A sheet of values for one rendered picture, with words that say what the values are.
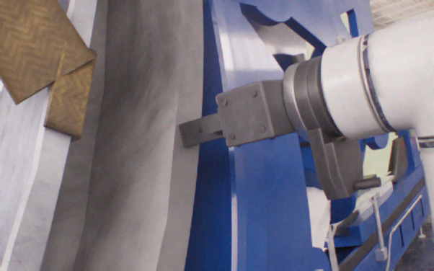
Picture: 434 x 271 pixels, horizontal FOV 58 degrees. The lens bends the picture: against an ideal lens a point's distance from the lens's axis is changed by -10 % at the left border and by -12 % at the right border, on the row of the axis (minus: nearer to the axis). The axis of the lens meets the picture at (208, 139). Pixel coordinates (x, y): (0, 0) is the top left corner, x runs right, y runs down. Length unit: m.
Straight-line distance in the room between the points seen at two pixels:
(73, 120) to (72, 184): 0.21
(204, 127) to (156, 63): 0.14
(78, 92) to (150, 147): 0.14
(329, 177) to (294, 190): 0.41
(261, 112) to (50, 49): 0.20
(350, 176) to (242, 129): 0.11
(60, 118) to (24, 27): 0.10
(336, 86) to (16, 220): 0.28
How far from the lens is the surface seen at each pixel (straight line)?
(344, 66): 0.35
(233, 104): 0.37
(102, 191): 0.57
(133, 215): 0.51
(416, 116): 0.34
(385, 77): 0.33
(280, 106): 0.37
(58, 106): 0.39
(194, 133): 0.48
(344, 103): 0.35
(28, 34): 0.42
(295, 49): 1.57
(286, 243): 0.75
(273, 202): 0.72
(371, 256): 4.09
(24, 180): 0.39
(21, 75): 0.40
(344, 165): 0.38
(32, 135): 0.40
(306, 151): 1.11
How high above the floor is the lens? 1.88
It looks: 1 degrees up
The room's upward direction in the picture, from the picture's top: 13 degrees counter-clockwise
